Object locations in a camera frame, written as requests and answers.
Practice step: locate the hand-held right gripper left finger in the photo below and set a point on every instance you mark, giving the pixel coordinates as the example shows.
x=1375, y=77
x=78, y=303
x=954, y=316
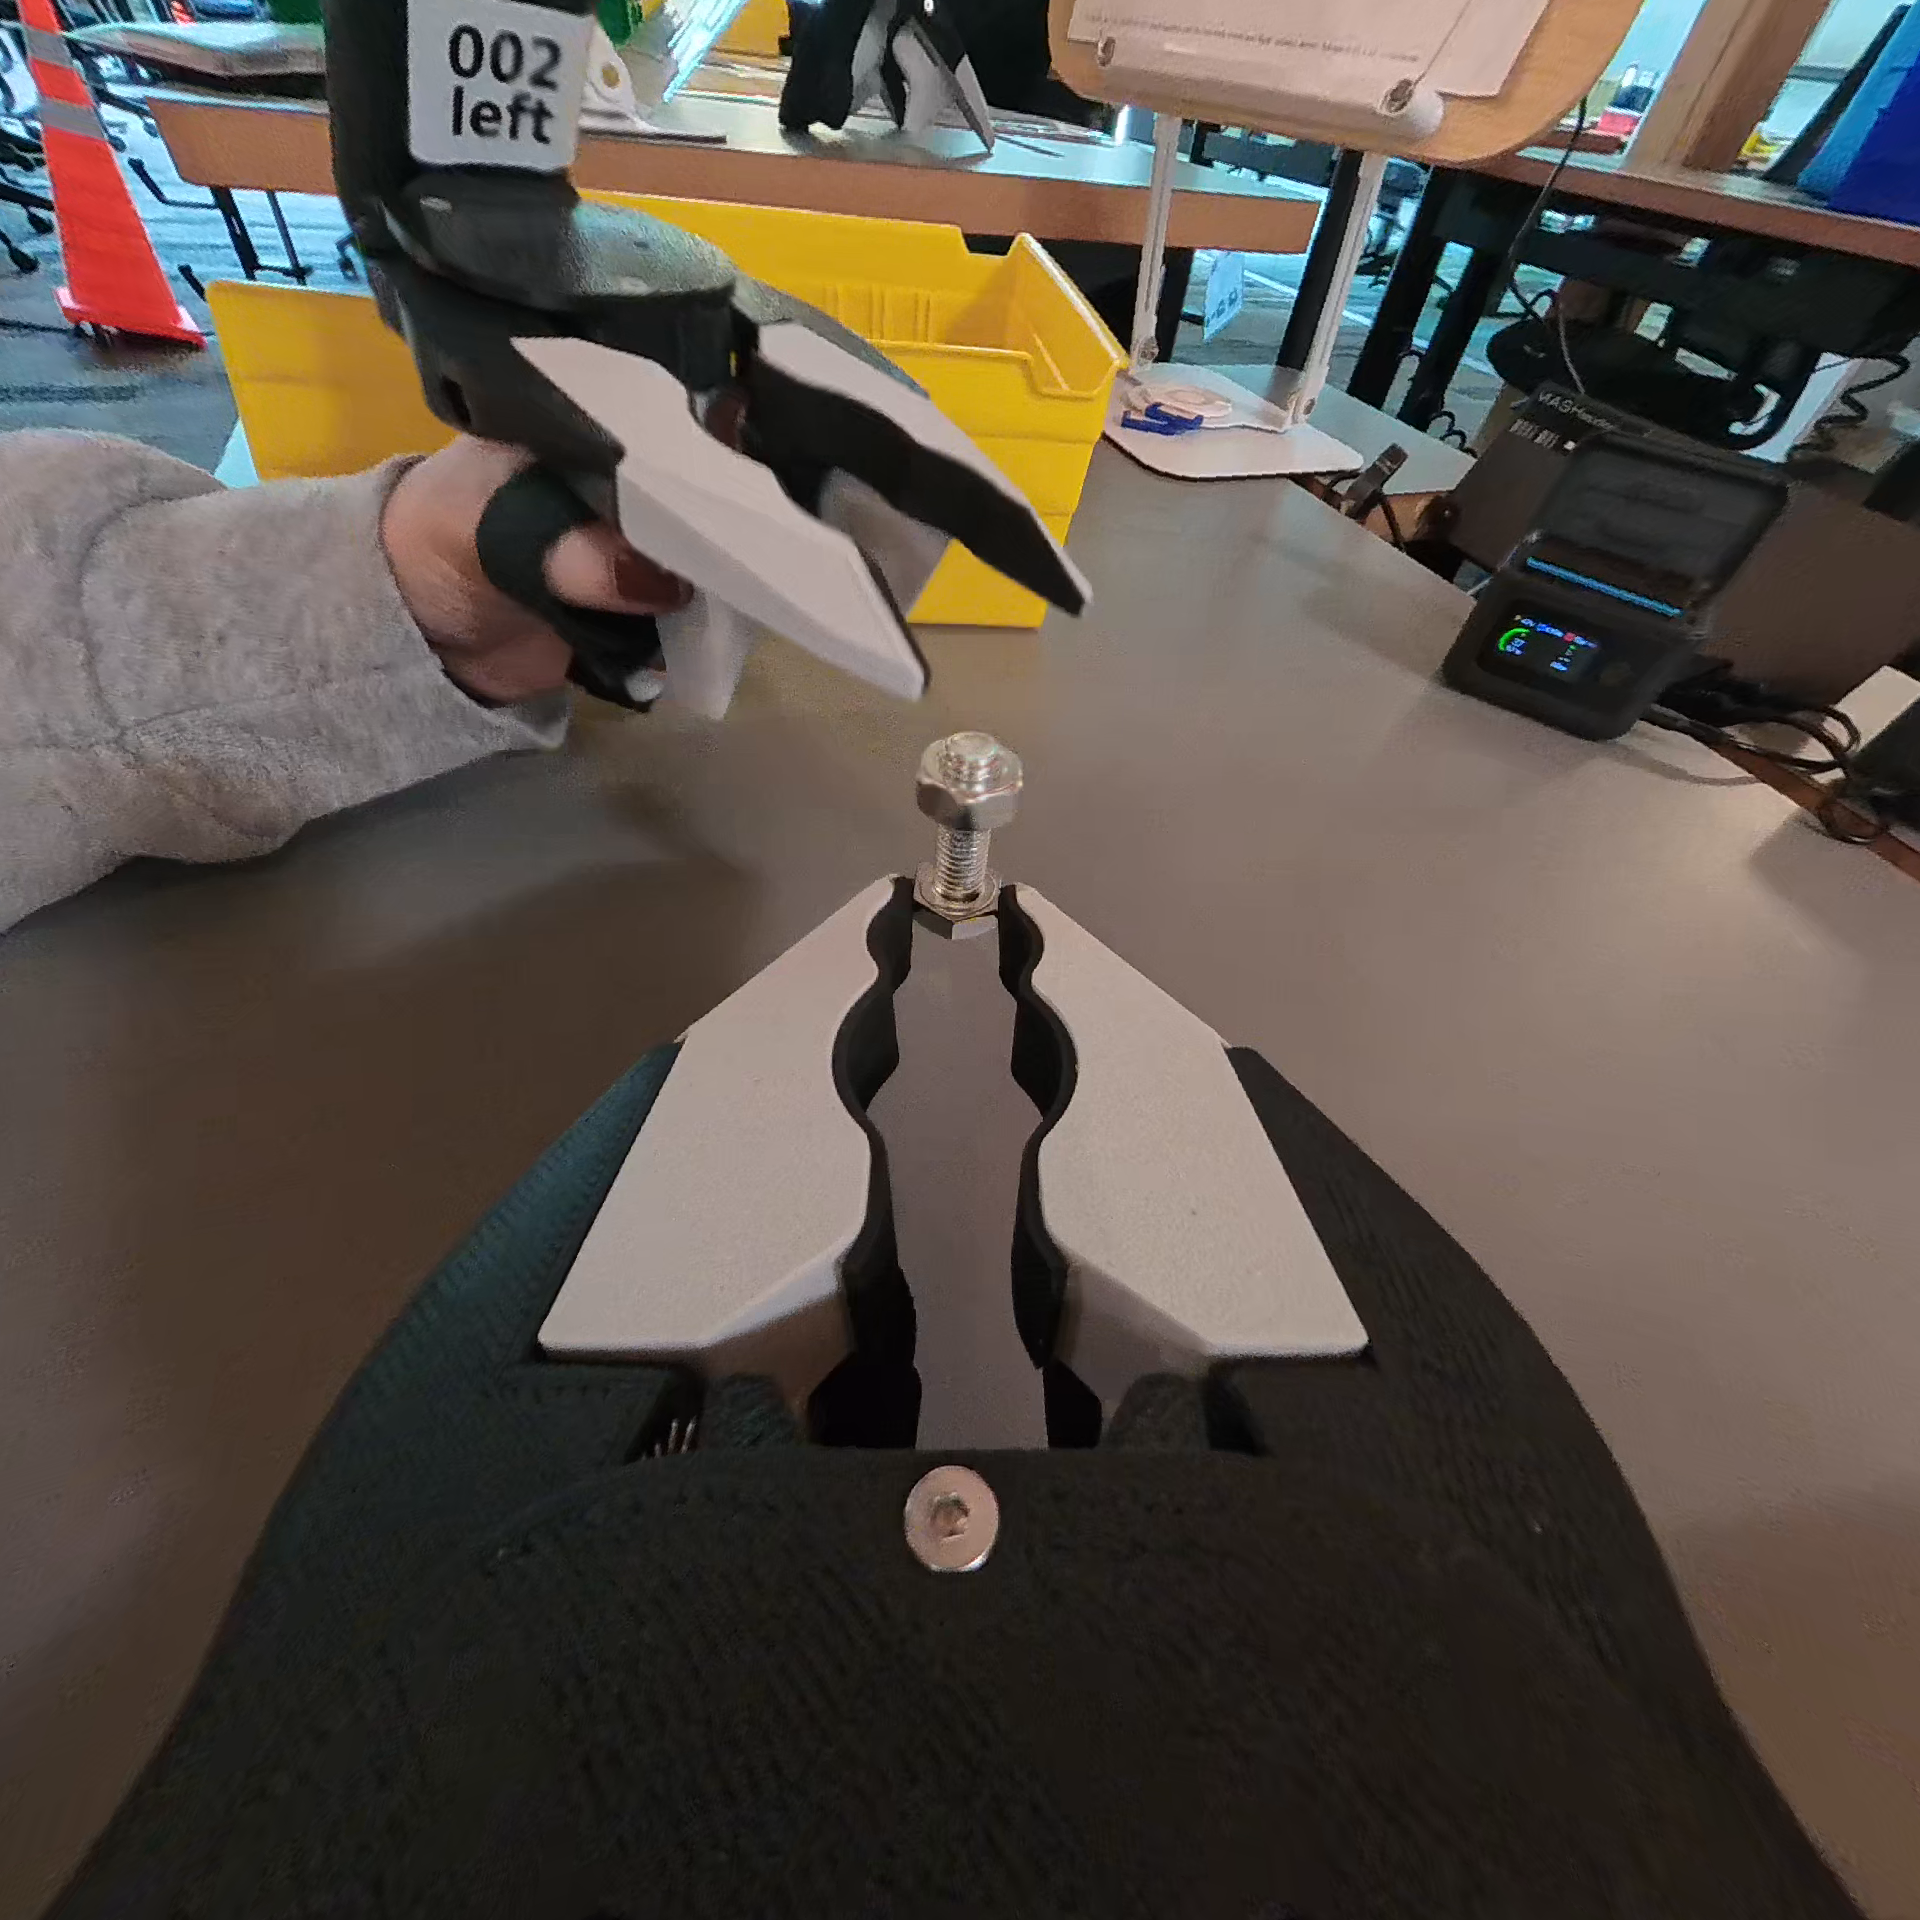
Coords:
x=721, y=1202

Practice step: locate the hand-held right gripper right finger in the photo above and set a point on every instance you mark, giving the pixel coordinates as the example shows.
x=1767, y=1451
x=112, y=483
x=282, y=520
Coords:
x=1184, y=1202

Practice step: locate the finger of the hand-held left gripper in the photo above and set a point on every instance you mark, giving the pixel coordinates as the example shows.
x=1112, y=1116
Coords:
x=721, y=524
x=886, y=398

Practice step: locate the silver hex nut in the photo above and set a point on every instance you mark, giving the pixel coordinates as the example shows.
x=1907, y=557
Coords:
x=938, y=796

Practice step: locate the silver hex bolt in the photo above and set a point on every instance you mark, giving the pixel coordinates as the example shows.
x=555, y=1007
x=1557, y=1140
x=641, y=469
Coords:
x=960, y=863

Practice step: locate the person's left forearm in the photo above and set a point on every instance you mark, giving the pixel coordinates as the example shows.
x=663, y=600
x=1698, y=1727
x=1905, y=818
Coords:
x=182, y=675

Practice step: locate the person's left hand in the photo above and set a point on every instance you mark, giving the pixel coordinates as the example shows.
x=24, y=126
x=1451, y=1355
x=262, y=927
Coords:
x=435, y=571

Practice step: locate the yellow plastic bin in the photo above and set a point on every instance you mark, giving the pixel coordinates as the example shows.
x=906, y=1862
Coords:
x=990, y=360

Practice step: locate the long wooden table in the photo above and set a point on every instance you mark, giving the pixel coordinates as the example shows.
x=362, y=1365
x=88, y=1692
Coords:
x=901, y=182

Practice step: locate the blue and white small part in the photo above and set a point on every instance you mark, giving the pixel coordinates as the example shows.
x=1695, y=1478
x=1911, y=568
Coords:
x=1184, y=403

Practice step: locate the black and grey tool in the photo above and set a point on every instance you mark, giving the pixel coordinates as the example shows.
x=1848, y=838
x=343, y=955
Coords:
x=819, y=68

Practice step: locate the white sign stand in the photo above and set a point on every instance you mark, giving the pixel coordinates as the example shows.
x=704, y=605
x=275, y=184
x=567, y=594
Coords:
x=1275, y=451

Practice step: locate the orange traffic cone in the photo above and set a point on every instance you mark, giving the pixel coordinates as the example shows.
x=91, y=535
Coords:
x=98, y=195

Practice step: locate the small black plug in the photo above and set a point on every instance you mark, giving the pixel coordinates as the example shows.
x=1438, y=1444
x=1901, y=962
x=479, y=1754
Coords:
x=1377, y=476

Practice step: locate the wooden sign board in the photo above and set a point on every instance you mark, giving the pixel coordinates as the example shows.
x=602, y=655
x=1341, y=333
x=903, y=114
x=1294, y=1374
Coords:
x=1501, y=120

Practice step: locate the black label printer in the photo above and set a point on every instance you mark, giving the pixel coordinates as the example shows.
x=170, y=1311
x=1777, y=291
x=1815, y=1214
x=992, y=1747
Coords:
x=1635, y=511

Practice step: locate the blue plastic bin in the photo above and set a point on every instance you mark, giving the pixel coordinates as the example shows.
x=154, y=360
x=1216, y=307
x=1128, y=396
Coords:
x=1874, y=120

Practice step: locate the wooden desk with black frame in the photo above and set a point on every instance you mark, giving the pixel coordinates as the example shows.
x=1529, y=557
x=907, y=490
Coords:
x=1725, y=195

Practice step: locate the wooden post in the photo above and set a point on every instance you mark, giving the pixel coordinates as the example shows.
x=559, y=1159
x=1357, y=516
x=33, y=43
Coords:
x=1725, y=77

